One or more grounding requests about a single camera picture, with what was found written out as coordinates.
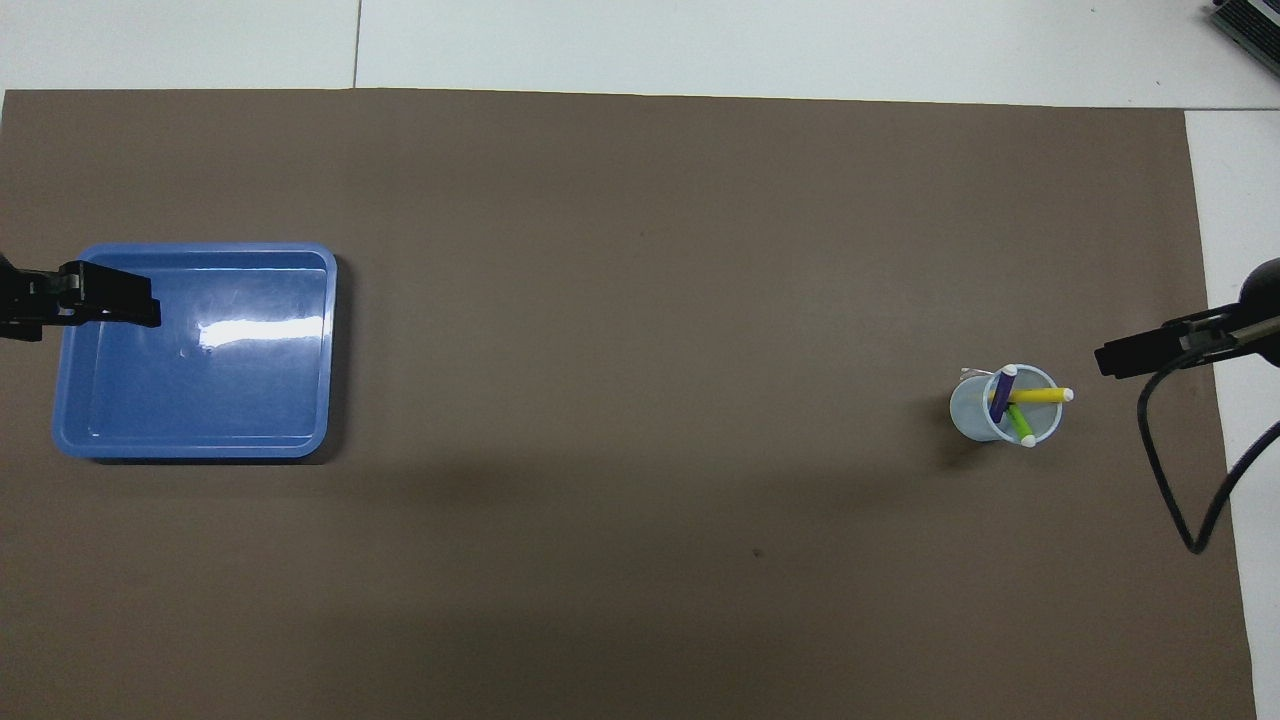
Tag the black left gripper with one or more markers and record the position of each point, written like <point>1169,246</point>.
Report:
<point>25,300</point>

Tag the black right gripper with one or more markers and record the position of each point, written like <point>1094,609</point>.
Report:
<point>1260,315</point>

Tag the yellow highlighter pen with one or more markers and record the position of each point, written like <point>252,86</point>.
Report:
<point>1040,396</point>

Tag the green highlighter pen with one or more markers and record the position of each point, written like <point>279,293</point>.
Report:
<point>1020,425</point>

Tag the purple highlighter pen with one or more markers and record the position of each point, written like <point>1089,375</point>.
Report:
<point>1001,392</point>

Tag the blue plastic tray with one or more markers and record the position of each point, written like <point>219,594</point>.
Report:
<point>250,400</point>

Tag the translucent pen cup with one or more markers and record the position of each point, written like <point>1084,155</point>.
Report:
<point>965,415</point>

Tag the dark striped device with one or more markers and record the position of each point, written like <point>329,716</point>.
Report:
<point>1255,30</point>

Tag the brown table mat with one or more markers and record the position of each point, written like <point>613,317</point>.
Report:
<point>640,300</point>

